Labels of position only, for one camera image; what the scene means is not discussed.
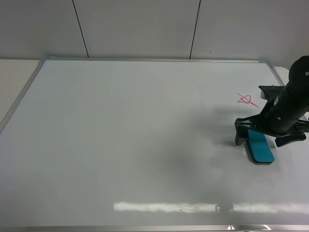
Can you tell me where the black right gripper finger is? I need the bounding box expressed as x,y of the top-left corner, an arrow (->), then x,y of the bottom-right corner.
275,132 -> 306,147
234,116 -> 257,146

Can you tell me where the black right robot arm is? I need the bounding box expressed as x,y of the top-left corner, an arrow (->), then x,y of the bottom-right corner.
235,56 -> 309,147

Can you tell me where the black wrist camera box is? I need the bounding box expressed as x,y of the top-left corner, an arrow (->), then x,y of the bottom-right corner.
259,85 -> 284,101

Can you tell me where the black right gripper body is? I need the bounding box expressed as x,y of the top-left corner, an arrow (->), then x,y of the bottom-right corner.
251,102 -> 309,137

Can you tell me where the blue whiteboard eraser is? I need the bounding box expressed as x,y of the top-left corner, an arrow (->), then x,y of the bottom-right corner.
245,130 -> 275,165

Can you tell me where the red marker scribble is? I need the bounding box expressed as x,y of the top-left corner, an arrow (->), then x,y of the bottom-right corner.
237,93 -> 260,108

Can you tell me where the white whiteboard with aluminium frame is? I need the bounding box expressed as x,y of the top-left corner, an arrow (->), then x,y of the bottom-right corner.
0,58 -> 309,232

